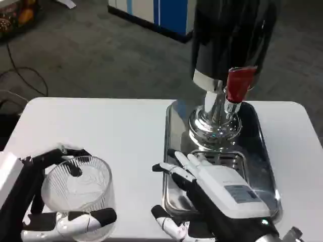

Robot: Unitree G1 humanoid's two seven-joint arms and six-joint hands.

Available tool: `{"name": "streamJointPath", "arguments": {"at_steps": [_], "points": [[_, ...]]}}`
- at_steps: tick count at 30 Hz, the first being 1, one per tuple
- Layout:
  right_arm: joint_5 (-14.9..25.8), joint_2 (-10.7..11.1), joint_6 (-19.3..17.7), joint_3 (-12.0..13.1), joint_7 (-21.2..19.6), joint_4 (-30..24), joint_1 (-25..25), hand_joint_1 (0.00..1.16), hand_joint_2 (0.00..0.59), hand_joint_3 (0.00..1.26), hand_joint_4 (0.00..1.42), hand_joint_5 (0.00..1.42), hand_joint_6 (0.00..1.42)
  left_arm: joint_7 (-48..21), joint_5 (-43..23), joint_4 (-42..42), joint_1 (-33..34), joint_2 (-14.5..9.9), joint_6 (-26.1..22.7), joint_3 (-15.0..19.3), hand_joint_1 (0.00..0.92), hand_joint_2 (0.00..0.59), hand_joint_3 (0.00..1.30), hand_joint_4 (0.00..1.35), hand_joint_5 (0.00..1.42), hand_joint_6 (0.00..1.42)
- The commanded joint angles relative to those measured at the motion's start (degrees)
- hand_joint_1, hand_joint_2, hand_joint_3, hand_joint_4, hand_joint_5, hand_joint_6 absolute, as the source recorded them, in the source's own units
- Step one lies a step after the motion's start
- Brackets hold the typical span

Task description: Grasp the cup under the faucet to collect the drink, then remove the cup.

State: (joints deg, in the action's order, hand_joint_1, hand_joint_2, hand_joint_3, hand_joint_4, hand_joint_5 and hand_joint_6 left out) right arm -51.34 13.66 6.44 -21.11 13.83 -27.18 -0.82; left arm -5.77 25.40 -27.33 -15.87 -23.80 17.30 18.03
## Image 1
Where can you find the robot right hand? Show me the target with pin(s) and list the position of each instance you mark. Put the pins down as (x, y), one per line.
(222, 191)

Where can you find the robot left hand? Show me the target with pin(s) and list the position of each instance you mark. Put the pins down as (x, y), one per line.
(30, 176)

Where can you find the clear ribbed glass cup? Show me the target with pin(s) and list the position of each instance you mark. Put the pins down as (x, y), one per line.
(83, 191)

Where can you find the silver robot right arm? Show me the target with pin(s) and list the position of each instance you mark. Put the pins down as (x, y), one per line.
(285, 237)

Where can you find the steel drip grid tray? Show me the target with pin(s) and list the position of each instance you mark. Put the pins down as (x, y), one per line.
(227, 158)

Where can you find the large steel tray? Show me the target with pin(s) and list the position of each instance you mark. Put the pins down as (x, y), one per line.
(260, 156)

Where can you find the black drink dispenser steel base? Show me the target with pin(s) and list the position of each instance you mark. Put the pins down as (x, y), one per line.
(227, 37)

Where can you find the colourful printed box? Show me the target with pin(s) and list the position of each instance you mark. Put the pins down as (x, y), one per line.
(17, 17)

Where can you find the white paper sheet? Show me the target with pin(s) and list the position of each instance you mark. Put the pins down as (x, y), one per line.
(69, 2)

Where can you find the blue and white cabinet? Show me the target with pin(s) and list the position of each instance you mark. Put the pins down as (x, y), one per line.
(164, 15)

